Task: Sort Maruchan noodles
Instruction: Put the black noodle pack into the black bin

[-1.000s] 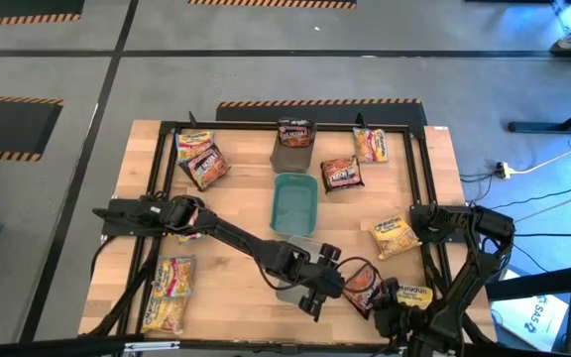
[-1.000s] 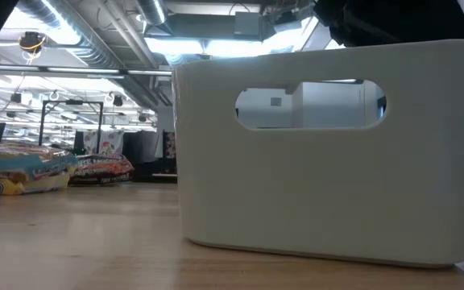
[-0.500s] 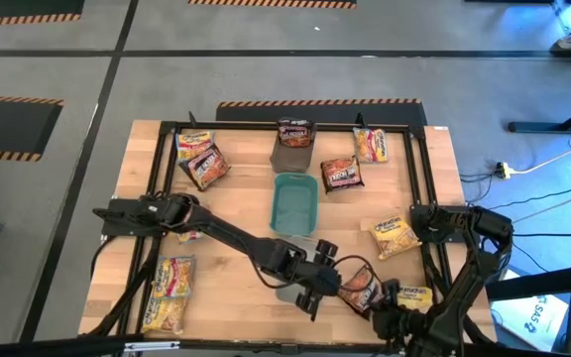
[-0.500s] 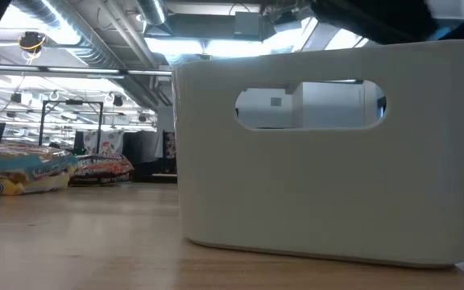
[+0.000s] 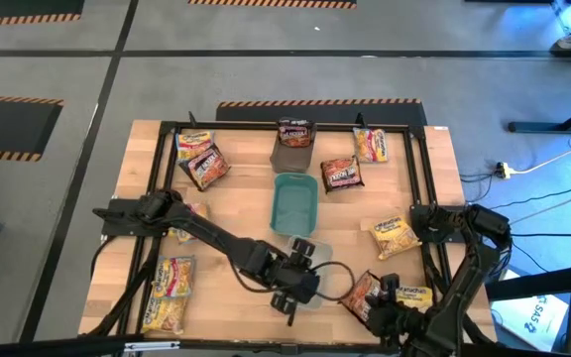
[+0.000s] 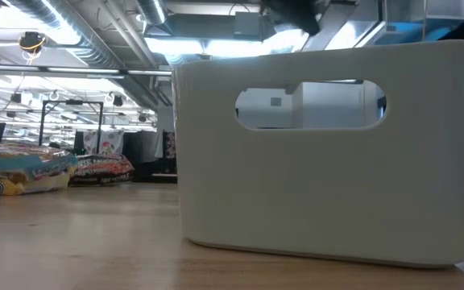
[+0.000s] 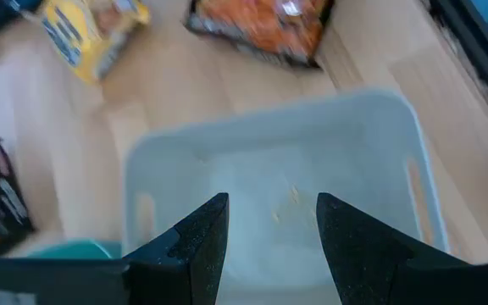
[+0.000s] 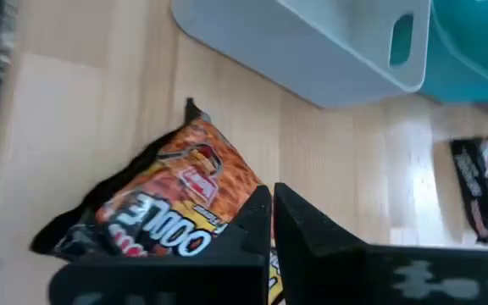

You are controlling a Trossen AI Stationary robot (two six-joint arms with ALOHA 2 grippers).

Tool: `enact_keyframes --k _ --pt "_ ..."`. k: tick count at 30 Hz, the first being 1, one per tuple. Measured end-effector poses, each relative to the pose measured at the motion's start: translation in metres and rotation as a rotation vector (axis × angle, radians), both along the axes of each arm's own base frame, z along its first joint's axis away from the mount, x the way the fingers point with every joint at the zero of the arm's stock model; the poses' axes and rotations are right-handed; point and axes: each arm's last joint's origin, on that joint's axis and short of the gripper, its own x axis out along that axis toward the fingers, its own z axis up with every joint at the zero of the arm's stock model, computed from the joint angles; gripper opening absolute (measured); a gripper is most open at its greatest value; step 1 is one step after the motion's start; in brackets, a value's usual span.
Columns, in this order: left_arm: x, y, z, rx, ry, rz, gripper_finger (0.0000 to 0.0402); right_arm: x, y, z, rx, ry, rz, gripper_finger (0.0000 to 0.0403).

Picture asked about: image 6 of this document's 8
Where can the black Maruchan fire noodles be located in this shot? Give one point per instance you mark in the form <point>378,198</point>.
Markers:
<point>101,169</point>

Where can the white plastic bin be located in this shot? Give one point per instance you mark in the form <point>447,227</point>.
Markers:
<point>296,181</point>

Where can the small silver spiral duct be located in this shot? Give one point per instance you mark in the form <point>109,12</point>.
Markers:
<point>153,10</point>

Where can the black metal frame stand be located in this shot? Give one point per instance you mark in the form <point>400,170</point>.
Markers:
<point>71,102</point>

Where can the white patterned cloth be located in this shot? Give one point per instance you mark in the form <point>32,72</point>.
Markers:
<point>111,142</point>

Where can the grey rectangular ceiling duct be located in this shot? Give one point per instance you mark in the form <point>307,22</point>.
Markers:
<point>417,16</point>

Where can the yellow noodle packet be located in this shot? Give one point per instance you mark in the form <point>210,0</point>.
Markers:
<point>22,161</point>

